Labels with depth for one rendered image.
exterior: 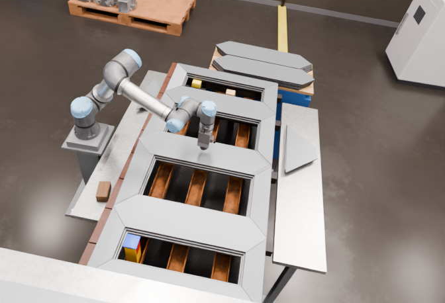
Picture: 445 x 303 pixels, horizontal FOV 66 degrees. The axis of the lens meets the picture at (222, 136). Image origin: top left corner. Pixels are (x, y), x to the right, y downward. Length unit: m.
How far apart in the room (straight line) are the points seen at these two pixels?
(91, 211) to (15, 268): 0.59
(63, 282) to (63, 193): 1.55
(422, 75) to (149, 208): 3.81
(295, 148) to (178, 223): 0.90
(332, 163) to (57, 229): 2.33
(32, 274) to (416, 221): 2.80
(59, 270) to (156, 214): 0.50
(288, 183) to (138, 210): 0.86
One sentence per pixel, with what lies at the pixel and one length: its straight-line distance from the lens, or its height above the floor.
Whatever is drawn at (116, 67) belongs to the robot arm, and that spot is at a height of 1.30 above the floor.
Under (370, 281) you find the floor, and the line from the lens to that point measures 2.82.
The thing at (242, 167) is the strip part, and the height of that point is 0.85.
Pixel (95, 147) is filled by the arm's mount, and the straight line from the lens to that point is 2.15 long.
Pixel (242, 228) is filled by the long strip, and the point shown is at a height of 0.85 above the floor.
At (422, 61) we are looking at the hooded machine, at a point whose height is 0.36.
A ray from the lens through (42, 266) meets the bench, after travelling 1.43.
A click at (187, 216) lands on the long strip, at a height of 0.85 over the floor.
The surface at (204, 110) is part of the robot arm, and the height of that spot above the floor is 1.19.
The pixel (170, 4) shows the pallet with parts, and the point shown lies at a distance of 4.85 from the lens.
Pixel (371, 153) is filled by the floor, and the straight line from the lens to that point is 3.60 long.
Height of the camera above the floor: 2.30
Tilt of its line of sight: 46 degrees down
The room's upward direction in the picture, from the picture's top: 11 degrees clockwise
